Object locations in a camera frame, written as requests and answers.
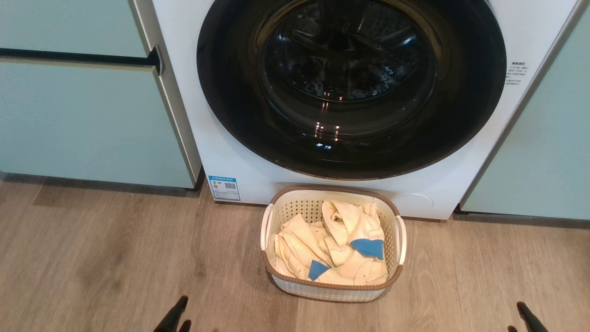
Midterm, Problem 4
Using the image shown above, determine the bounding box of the cream printed garment blue cuff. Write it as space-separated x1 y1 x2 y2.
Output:
274 213 351 283

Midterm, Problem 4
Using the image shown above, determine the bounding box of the cream hooded garment blue cuff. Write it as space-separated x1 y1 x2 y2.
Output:
322 199 389 284

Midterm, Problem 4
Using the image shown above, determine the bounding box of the round black glass washer door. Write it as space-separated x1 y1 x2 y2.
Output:
197 0 507 180

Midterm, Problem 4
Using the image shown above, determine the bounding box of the white front-load washing machine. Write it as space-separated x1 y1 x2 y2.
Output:
152 0 579 221

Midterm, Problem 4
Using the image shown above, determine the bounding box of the white printed instruction label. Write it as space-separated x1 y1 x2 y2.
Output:
505 60 530 87

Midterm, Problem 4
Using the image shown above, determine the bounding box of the stainless steel washing machine drum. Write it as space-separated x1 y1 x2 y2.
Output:
265 0 422 102

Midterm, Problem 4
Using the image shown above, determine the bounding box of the blue energy label sticker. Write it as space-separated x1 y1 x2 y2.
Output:
208 175 241 202

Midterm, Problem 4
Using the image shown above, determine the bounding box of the white round filter cover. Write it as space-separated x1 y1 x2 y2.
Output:
392 193 434 218

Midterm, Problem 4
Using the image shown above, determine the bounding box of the cream perforated brown-rimmed laundry basket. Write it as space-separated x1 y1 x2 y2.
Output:
260 185 407 302

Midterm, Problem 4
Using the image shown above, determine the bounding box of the mint green plain cabinet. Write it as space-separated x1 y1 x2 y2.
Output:
454 0 590 221

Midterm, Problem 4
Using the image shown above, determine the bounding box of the mint green cabinet with handle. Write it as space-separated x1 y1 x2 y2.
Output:
0 0 203 190

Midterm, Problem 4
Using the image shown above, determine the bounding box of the black bar cabinet handle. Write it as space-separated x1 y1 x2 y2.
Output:
0 45 164 76

